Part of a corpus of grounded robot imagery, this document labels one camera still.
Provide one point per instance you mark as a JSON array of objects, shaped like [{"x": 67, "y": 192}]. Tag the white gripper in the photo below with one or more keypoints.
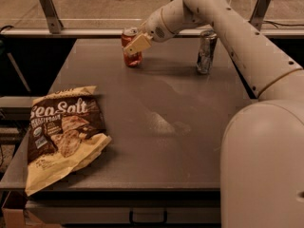
[{"x": 156, "y": 27}]

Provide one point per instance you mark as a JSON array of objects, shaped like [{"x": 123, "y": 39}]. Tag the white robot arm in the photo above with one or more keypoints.
[{"x": 262, "y": 150}]

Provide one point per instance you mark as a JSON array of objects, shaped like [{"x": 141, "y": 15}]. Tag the silver black drink can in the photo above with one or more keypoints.
[{"x": 208, "y": 41}]

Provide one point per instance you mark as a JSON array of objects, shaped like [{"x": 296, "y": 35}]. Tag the sea salt chips bag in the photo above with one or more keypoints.
[{"x": 66, "y": 133}]

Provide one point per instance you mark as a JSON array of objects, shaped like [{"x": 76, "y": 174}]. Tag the grey table drawer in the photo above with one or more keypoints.
[{"x": 115, "y": 212}]

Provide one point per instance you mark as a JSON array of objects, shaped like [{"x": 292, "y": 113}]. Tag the cardboard box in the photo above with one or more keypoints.
[{"x": 16, "y": 216}]

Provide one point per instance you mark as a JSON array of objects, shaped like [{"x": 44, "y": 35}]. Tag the left metal glass bracket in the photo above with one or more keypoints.
[{"x": 54, "y": 24}]

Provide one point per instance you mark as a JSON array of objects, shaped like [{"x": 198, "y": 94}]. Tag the right metal glass bracket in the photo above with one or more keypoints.
[{"x": 259, "y": 12}]

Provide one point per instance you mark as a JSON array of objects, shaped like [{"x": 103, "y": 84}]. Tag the black drawer handle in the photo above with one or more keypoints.
[{"x": 147, "y": 218}]

